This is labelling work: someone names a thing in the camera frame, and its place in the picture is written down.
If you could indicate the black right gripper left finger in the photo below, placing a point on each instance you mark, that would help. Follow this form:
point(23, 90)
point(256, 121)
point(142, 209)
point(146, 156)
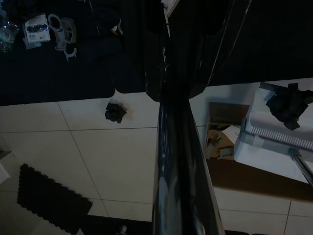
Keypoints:
point(152, 61)

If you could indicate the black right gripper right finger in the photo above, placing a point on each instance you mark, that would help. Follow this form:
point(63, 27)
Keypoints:
point(215, 44)

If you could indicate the black crumpled plastic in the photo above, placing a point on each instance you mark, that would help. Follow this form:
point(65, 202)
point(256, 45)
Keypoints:
point(115, 113)
point(288, 107)

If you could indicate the small white pipe clip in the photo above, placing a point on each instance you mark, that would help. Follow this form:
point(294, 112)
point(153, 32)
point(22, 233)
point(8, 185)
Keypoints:
point(71, 54)

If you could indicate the large black foam mat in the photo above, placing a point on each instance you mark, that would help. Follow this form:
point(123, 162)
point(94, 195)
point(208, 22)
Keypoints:
point(61, 80)

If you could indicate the white plastic pipe clamp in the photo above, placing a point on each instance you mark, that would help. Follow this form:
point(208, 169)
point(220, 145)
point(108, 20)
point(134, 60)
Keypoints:
point(56, 31)

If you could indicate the white packaging card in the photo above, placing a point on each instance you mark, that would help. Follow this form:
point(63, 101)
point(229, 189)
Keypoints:
point(36, 30)

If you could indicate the brown cardboard box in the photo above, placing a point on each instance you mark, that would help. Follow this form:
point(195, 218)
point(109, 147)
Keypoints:
point(244, 181)

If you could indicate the clear plastic bottle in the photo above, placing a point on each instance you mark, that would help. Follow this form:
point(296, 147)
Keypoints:
point(8, 34)

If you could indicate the black mat with casters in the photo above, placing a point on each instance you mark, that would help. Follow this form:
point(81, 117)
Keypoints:
point(110, 225)

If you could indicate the small black puzzle mat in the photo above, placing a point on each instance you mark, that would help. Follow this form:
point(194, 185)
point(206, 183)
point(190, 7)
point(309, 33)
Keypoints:
point(51, 198)

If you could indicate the metal caster wheel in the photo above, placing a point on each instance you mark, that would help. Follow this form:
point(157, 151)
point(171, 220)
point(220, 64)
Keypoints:
point(122, 230)

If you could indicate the grey plastic frame piece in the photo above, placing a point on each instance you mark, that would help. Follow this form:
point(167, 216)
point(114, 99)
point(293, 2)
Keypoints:
point(69, 30)

